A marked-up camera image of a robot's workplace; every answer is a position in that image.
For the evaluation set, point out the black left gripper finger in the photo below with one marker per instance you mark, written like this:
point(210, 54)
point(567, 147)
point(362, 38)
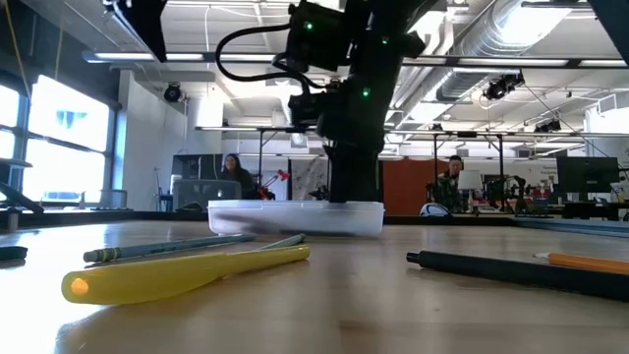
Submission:
point(145, 24)

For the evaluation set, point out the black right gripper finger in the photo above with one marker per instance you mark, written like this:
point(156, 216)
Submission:
point(354, 177)

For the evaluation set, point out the light green pencil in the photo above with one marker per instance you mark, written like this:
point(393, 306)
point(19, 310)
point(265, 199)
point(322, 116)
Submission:
point(287, 241)

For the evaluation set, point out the black pen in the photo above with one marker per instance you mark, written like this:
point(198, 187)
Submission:
point(516, 273)

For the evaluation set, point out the grey-blue pencil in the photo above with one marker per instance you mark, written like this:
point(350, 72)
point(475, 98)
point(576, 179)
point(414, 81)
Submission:
point(162, 247)

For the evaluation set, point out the yellow pen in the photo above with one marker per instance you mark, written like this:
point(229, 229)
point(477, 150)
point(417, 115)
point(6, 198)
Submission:
point(172, 275)

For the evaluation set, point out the orange pencil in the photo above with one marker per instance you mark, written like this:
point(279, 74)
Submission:
point(589, 264)

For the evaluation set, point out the short dark green pencil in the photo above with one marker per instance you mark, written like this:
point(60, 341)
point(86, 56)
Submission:
point(12, 253)

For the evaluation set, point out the black background robot arm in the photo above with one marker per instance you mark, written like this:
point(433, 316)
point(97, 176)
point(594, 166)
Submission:
point(518, 189)

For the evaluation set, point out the clear plastic supply box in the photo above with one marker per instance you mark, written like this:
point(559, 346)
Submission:
point(295, 218)

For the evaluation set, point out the long ceiling light strip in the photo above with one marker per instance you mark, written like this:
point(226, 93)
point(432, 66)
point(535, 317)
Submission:
point(123, 56)

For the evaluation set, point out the orange partition panel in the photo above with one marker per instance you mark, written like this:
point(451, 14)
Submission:
point(408, 187)

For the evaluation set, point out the red desk lamp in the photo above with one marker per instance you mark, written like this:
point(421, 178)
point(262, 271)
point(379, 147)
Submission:
point(282, 174)

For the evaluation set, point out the white blue ball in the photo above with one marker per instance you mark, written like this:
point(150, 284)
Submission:
point(435, 210)

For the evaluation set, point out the person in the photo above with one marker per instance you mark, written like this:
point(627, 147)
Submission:
point(236, 177)
point(449, 189)

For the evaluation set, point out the white lampshade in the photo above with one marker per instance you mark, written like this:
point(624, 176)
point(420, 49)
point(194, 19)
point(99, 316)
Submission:
point(470, 180)

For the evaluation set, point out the large bright window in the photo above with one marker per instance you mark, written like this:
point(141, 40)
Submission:
point(64, 147)

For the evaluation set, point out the grey office chair back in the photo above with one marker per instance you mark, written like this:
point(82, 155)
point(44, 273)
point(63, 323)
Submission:
point(206, 194)

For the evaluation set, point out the black computer monitor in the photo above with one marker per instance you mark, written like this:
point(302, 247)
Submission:
point(587, 174)
point(196, 166)

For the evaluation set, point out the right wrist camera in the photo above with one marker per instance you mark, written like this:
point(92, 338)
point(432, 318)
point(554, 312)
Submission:
point(304, 109)

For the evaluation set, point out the black ceiling camera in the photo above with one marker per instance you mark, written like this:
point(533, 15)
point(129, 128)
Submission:
point(172, 92)
point(501, 87)

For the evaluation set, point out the silver ventilation duct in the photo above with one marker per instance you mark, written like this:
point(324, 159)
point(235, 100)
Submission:
point(467, 49)

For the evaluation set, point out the black background station frame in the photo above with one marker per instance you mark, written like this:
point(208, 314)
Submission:
point(500, 162)

